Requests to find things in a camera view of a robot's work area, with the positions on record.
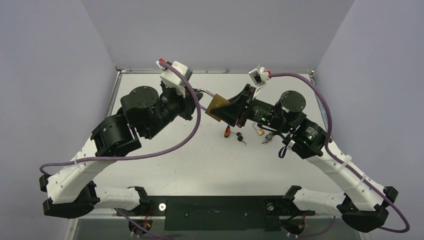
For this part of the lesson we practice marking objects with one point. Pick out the orange black padlock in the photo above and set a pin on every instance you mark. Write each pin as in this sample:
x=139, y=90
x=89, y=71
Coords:
x=227, y=131

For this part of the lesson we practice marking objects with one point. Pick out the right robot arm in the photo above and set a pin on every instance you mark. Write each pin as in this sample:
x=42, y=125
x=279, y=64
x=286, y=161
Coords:
x=362, y=203

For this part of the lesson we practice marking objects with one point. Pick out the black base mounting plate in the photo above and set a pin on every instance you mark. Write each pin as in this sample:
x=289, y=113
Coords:
x=219, y=213

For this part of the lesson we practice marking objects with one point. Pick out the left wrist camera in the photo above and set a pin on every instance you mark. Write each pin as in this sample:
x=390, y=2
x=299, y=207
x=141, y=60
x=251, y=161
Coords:
x=171, y=80

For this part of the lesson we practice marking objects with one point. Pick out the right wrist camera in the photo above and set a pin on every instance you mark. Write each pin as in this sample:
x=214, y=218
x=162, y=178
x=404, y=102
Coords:
x=260, y=77

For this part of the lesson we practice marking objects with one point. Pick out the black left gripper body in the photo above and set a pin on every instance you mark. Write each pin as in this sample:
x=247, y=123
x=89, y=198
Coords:
x=182, y=106

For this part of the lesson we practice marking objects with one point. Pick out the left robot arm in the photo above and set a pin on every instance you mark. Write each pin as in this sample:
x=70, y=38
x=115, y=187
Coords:
x=72, y=192

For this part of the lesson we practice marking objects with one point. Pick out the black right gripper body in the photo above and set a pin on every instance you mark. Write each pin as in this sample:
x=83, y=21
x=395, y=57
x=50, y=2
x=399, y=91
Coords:
x=243, y=108

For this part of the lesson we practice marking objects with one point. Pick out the small brass padlock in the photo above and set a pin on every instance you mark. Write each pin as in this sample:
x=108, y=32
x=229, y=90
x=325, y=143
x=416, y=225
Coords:
x=258, y=130

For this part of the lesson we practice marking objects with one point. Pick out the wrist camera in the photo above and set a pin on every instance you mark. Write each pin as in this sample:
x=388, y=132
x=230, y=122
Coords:
x=260, y=77
x=171, y=80

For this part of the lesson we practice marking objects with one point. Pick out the large brass padlock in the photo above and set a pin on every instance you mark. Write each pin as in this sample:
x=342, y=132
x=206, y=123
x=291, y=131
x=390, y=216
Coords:
x=217, y=101

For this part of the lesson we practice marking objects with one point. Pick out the black keys of orange padlock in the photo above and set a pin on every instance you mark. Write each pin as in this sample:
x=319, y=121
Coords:
x=240, y=137

